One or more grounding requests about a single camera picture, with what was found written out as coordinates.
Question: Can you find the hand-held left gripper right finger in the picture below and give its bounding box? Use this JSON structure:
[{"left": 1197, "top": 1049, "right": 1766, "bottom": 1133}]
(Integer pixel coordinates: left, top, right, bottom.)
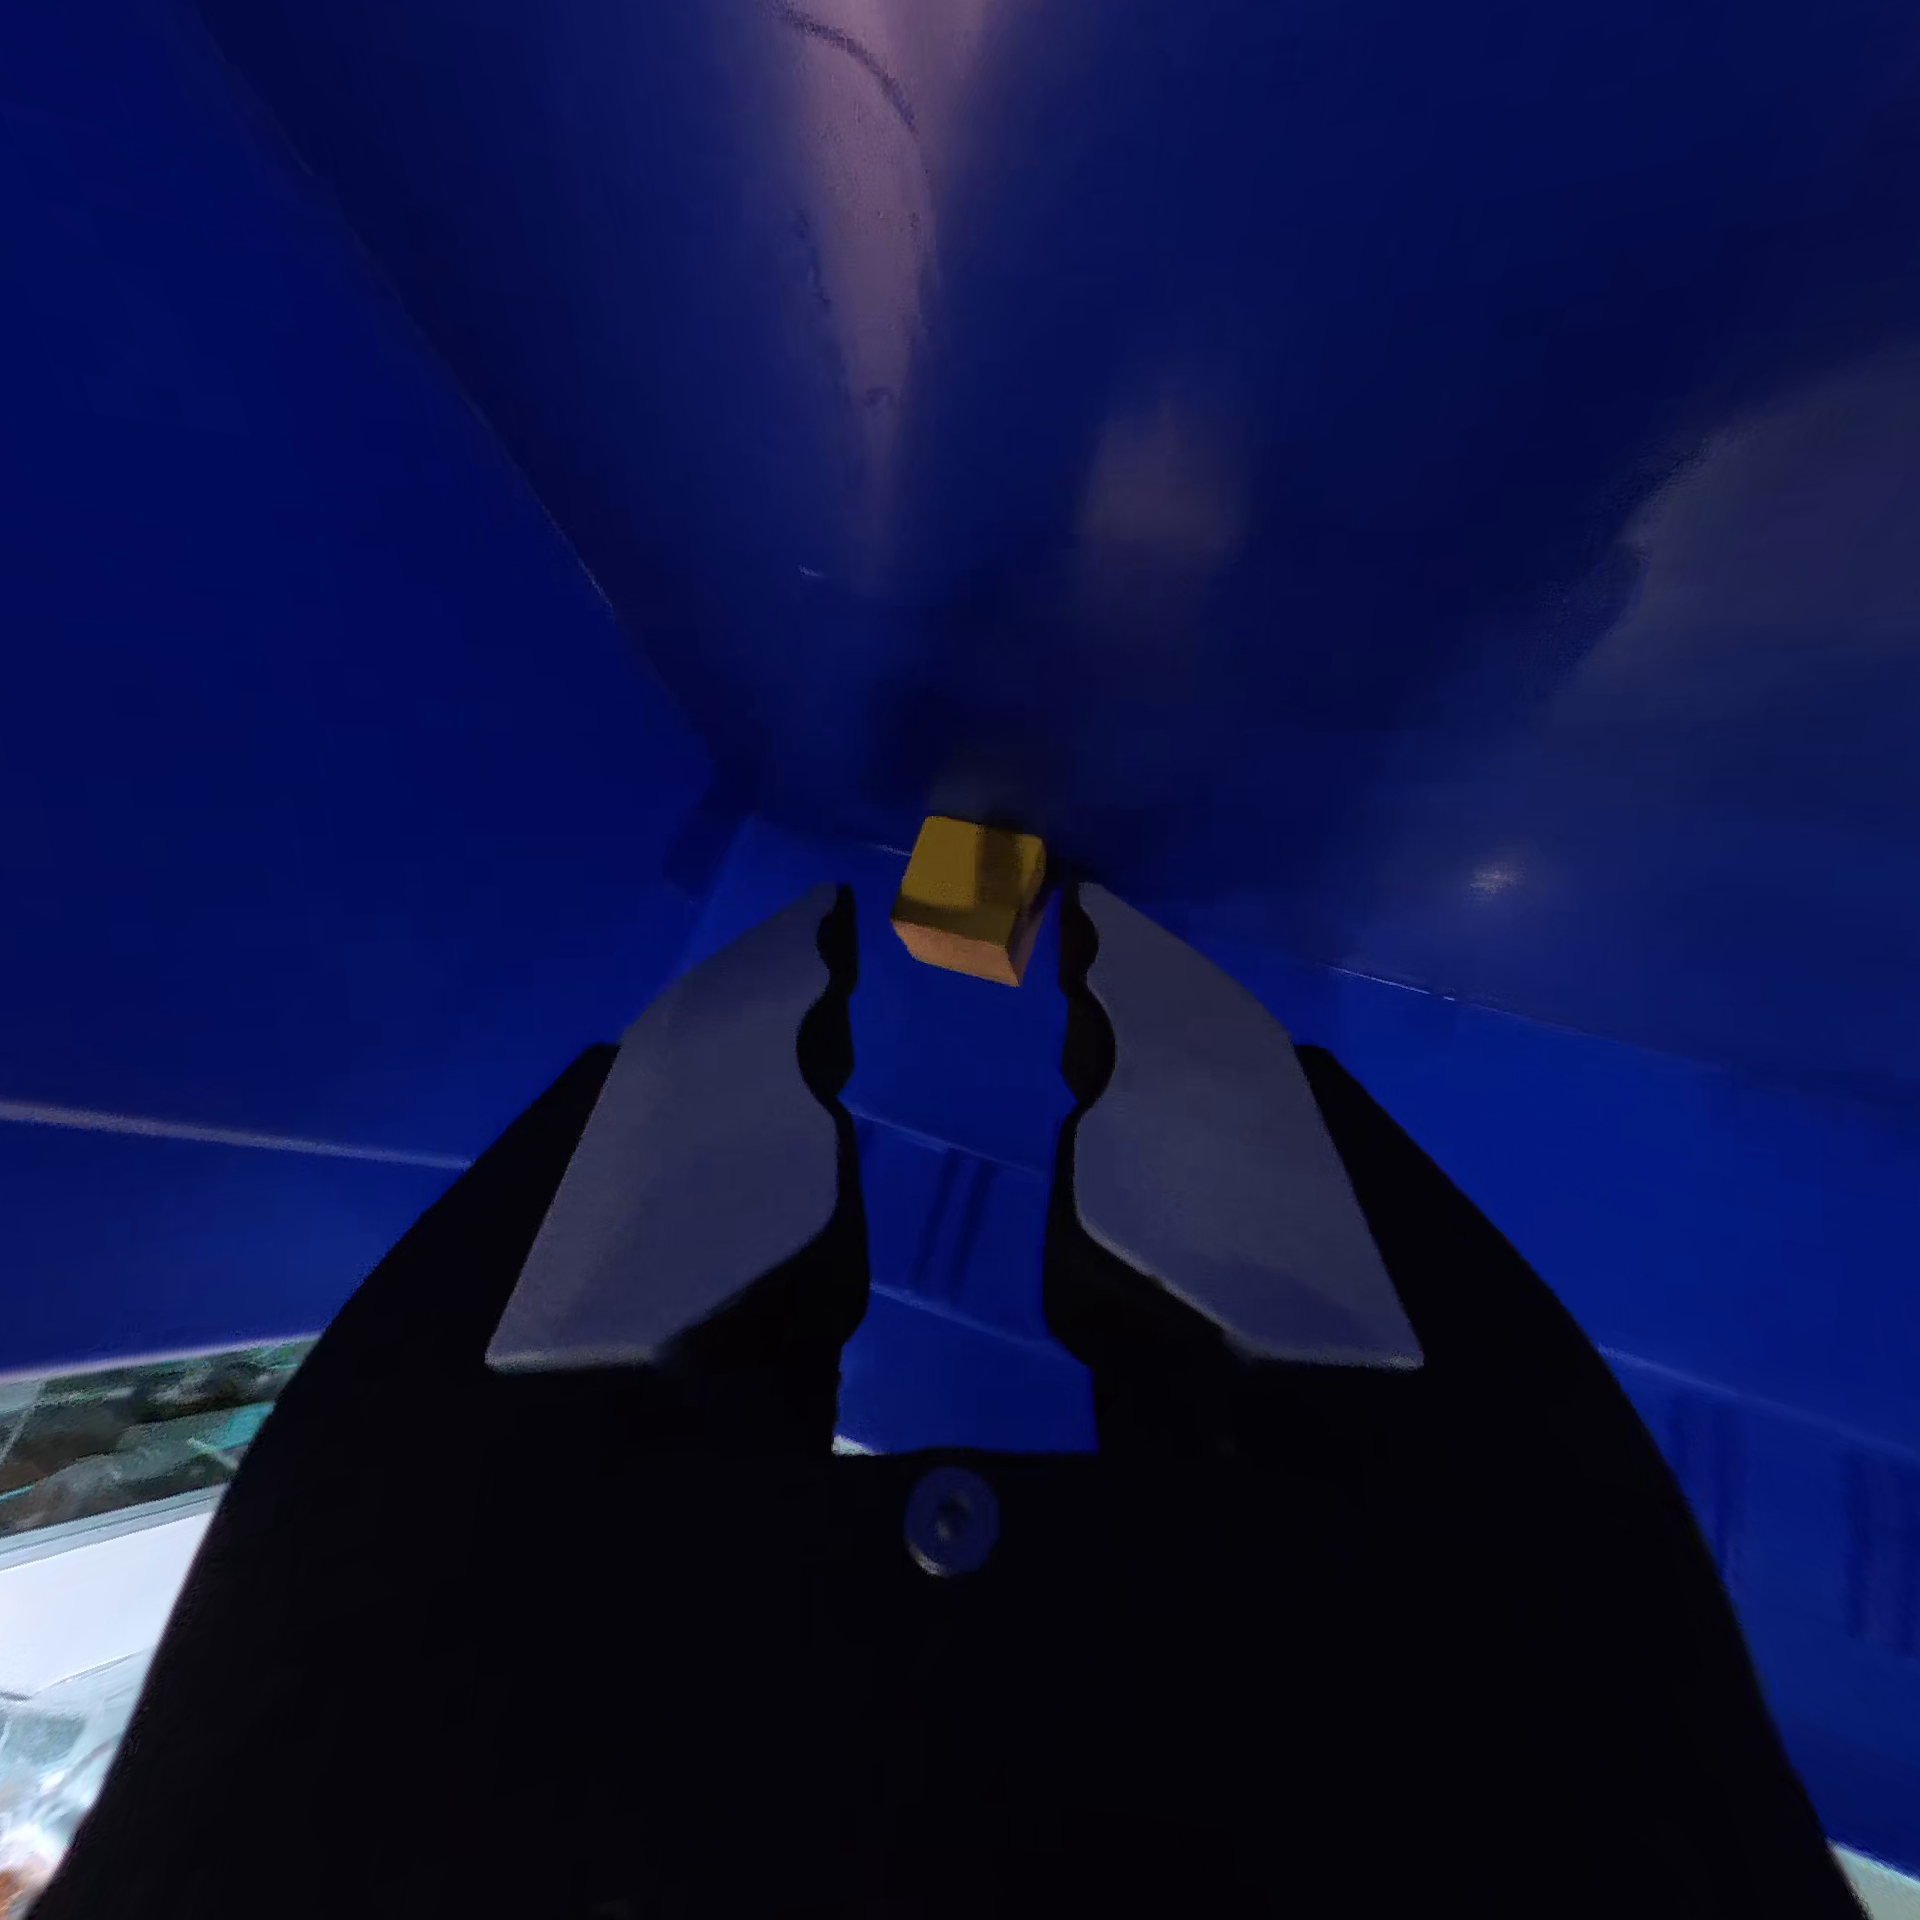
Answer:
[{"left": 1046, "top": 881, "right": 1429, "bottom": 1428}]

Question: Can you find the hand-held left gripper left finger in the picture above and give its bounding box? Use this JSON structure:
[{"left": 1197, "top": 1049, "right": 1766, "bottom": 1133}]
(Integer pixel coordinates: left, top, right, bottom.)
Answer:
[{"left": 486, "top": 881, "right": 873, "bottom": 1428}]

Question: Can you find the yellow cube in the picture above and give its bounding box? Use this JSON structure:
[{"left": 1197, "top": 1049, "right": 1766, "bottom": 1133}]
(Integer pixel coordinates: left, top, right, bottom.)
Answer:
[{"left": 890, "top": 814, "right": 1051, "bottom": 987}]

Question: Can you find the blue plastic bin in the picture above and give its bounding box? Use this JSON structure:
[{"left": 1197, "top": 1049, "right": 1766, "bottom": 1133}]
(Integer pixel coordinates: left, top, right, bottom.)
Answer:
[{"left": 0, "top": 0, "right": 1920, "bottom": 1851}]

